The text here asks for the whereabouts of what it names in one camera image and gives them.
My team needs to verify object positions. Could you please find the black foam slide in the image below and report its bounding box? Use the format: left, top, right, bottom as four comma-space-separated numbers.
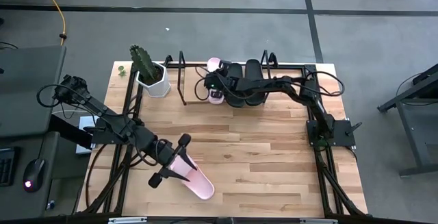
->
225, 62, 246, 109
244, 58, 268, 108

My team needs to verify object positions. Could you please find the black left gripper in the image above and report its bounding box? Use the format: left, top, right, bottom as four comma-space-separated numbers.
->
147, 133, 198, 189

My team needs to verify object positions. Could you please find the black metal wooden-board shelf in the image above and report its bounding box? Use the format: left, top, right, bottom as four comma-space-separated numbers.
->
177, 49, 280, 107

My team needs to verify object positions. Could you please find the black aluminium rig frame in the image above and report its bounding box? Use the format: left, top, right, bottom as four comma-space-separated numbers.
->
77, 61, 369, 219

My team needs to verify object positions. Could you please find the white angular planter pot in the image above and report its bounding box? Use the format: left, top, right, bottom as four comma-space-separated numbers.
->
136, 62, 172, 98

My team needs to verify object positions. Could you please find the black side table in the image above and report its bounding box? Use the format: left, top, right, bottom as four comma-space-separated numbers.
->
376, 62, 438, 179

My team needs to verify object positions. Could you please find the grey desk surface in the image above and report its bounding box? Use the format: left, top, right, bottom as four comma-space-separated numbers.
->
0, 45, 68, 140

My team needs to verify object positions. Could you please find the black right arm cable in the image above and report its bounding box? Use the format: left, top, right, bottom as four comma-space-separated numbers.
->
303, 71, 346, 97

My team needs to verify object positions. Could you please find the black keyboard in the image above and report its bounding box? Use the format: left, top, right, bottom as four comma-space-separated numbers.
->
0, 146, 18, 188

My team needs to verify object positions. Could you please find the yellow cable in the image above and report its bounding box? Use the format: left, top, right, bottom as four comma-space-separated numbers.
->
33, 0, 68, 46

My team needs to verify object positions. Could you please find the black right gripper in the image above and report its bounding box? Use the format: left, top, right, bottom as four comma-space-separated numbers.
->
204, 60, 241, 101

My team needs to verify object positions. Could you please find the black computer mouse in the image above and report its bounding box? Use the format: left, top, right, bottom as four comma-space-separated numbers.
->
22, 158, 47, 194

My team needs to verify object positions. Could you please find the white flat box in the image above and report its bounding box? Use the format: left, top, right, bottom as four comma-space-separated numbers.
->
75, 114, 101, 155

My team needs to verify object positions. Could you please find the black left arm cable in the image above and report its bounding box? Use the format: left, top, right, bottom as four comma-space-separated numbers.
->
36, 83, 90, 109

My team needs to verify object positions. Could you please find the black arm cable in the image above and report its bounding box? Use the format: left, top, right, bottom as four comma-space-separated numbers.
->
36, 83, 90, 109
303, 71, 346, 97

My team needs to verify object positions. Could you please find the green cactus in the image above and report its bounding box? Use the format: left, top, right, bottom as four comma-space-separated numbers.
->
129, 45, 162, 84

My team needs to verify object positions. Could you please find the pink foam slide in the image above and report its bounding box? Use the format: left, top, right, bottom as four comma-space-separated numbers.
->
206, 57, 226, 105
169, 154, 216, 201

